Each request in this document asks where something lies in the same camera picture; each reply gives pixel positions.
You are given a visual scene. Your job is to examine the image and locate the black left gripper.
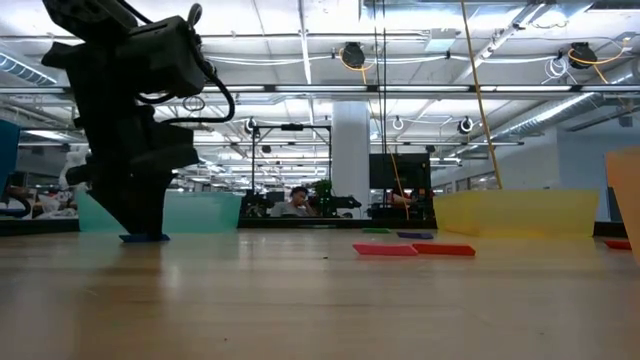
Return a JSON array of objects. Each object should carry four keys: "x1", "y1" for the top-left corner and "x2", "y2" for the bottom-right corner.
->
[{"x1": 42, "y1": 42, "x2": 200, "y2": 235}]

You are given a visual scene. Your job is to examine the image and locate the light blue eraser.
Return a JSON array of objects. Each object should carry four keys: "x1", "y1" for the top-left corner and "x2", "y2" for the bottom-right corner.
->
[{"x1": 118, "y1": 233, "x2": 172, "y2": 244}]

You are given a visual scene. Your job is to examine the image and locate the dark blue plastic bin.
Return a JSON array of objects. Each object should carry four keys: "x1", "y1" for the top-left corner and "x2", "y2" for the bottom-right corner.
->
[{"x1": 0, "y1": 118, "x2": 21, "y2": 199}]

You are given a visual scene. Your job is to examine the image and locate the teal plastic bin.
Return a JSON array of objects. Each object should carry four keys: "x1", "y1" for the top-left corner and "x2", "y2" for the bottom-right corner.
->
[{"x1": 74, "y1": 191, "x2": 243, "y2": 234}]

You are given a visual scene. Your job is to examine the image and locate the seated person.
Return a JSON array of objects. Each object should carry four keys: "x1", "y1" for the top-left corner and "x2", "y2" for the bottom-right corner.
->
[{"x1": 269, "y1": 185, "x2": 319, "y2": 218}]

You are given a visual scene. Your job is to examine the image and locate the green plant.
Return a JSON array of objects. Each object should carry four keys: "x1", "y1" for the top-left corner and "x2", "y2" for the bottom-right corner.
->
[{"x1": 308, "y1": 178, "x2": 335, "y2": 217}]

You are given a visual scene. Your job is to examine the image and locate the white column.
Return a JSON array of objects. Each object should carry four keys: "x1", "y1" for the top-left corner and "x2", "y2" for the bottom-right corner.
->
[{"x1": 331, "y1": 101, "x2": 373, "y2": 220}]

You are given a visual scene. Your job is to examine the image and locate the pink eraser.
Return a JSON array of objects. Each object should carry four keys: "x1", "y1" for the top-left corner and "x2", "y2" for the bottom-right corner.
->
[{"x1": 352, "y1": 242, "x2": 419, "y2": 257}]

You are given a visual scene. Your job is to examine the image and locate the black monitor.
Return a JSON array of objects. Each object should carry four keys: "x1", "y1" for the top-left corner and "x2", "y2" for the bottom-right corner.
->
[{"x1": 368, "y1": 152, "x2": 432, "y2": 191}]

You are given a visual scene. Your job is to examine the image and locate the long ceiling light bar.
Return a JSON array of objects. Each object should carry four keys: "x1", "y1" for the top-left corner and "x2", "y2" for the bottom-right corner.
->
[{"x1": 199, "y1": 83, "x2": 640, "y2": 95}]

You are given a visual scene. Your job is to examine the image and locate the yellow plastic bin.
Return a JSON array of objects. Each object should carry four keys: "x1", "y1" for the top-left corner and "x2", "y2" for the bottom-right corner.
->
[{"x1": 432, "y1": 188, "x2": 600, "y2": 239}]

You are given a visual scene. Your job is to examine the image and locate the orange plastic bin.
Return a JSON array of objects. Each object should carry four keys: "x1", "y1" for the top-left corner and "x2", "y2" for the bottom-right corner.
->
[{"x1": 604, "y1": 147, "x2": 640, "y2": 266}]

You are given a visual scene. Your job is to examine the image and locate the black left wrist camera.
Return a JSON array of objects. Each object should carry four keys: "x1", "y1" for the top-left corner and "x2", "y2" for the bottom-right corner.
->
[{"x1": 117, "y1": 15, "x2": 207, "y2": 99}]

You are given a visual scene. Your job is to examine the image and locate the black camera stand frame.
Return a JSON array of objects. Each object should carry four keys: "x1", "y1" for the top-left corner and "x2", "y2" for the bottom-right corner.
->
[{"x1": 251, "y1": 123, "x2": 333, "y2": 196}]

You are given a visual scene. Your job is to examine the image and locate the black ceiling cable reel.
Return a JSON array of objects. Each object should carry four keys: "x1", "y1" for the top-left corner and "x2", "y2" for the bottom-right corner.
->
[
  {"x1": 338, "y1": 41, "x2": 369, "y2": 70},
  {"x1": 568, "y1": 41, "x2": 600, "y2": 70}
]

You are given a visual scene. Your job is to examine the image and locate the black cable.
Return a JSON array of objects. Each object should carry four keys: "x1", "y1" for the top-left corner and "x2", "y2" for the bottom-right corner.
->
[{"x1": 372, "y1": 0, "x2": 389, "y2": 154}]

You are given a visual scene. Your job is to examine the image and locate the yellow cable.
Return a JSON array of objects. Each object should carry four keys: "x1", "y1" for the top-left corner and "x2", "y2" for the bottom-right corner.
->
[{"x1": 459, "y1": 0, "x2": 504, "y2": 190}]

